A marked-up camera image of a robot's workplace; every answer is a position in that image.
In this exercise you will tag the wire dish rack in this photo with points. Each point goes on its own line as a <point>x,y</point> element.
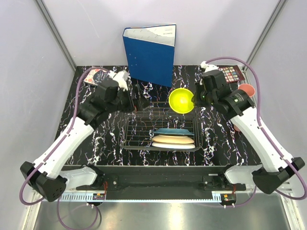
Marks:
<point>158,127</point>

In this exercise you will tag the dark red card box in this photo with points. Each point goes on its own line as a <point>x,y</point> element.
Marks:
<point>232,73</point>

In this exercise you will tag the blue binder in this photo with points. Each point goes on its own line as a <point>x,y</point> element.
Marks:
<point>150,52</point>

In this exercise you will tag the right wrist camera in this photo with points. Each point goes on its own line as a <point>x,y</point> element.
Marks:
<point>208,67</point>

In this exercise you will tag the white plate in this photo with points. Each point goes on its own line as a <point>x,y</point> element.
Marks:
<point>173,146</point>

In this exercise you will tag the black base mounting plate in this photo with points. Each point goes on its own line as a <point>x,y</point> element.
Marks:
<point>208,178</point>

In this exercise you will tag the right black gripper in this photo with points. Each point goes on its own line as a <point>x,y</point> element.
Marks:
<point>199,86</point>

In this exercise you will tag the short pink cup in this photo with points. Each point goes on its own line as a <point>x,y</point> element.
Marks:
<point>236,128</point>

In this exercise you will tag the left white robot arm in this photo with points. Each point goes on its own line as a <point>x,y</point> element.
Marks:
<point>45,174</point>

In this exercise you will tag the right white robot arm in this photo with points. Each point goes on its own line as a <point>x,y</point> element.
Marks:
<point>277,165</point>

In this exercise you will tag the beige plate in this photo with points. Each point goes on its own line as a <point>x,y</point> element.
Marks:
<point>173,139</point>

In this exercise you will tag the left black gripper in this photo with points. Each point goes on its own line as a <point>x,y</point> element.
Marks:
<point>140,100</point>

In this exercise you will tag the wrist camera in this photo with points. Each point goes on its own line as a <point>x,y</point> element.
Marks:
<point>208,67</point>
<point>121,78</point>

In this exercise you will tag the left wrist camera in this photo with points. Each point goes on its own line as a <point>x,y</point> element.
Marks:
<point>121,78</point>

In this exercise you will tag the teal plate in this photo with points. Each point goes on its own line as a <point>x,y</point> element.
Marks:
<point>174,132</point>

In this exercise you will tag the yellow-green bowl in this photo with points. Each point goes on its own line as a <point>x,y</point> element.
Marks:
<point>180,101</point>

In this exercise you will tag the tall pink cup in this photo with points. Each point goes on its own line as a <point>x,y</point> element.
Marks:
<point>248,89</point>

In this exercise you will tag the floral cover book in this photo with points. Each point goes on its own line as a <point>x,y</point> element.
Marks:
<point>96,76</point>

